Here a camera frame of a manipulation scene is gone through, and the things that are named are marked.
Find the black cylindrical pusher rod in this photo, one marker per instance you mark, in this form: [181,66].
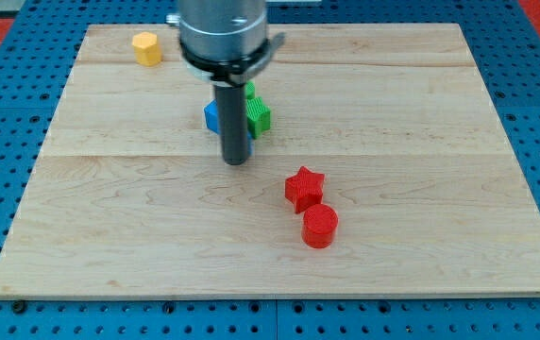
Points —
[232,123]

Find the light wooden board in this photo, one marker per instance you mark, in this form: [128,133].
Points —
[130,199]

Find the green star block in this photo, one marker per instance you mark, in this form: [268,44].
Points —
[258,117]

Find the yellow hexagon block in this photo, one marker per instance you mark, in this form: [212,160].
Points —
[147,49]

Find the red cylinder block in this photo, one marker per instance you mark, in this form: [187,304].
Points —
[320,223]

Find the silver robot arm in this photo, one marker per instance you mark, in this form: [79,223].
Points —
[224,42]

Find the blue cube block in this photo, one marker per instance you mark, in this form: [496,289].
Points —
[212,124]

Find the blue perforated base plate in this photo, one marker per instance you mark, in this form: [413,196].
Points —
[38,47]

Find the green block behind rod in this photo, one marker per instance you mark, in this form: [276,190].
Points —
[250,90]

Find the red star block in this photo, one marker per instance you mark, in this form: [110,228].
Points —
[304,189]

